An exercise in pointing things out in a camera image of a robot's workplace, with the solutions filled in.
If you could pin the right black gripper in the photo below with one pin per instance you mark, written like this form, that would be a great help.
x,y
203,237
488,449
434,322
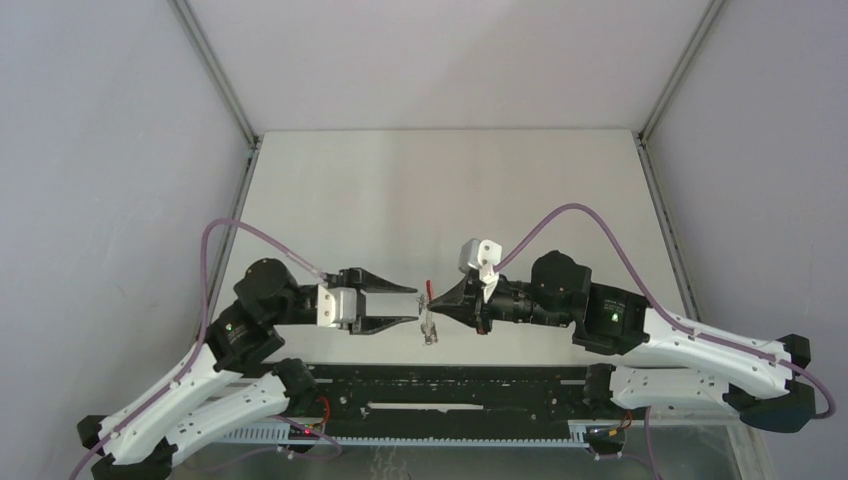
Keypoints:
x,y
456,305

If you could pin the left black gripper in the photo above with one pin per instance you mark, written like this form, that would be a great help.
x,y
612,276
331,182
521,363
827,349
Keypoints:
x,y
373,282

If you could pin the red grey keyring holder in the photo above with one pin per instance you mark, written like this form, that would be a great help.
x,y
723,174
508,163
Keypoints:
x,y
427,325

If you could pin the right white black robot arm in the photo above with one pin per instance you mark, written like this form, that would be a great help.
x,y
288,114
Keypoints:
x,y
687,365

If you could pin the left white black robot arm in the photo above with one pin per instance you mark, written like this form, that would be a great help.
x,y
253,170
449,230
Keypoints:
x,y
182,412

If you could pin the left circuit board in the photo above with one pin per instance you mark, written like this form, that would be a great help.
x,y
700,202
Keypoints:
x,y
309,432

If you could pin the circuit board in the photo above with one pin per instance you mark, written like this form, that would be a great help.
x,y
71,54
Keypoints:
x,y
604,435
309,432

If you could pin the right circuit board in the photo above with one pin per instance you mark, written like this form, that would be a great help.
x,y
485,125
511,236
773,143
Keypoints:
x,y
604,435

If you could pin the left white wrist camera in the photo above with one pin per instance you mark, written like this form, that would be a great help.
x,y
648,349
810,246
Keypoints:
x,y
338,307

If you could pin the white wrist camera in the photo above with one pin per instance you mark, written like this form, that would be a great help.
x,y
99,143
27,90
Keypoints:
x,y
481,256
338,307

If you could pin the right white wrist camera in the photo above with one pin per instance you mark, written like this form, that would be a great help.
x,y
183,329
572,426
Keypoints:
x,y
481,256

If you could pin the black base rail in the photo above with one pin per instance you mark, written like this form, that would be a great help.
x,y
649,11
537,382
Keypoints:
x,y
419,402

